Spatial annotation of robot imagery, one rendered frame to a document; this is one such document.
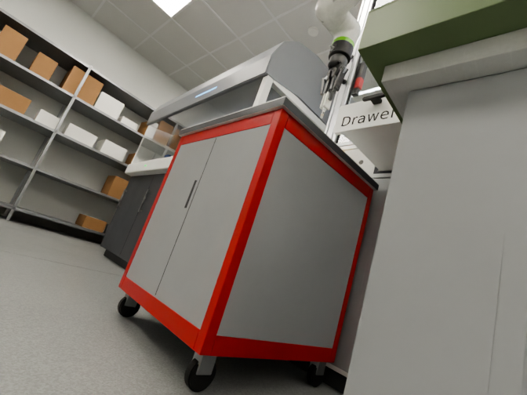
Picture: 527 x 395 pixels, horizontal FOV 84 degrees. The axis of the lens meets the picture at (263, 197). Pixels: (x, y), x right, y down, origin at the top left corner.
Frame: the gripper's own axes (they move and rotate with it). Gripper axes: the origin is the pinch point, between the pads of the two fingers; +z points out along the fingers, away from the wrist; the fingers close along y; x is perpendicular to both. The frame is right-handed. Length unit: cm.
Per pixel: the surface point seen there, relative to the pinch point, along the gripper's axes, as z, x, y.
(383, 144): 16.9, 13.6, 20.7
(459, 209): 52, -15, 62
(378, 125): 18.1, 1.4, 27.6
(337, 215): 44.8, 8.5, 12.9
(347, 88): -31.6, 24.6, -20.6
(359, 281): 63, 30, 10
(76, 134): -15, -106, -337
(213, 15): -178, -30, -215
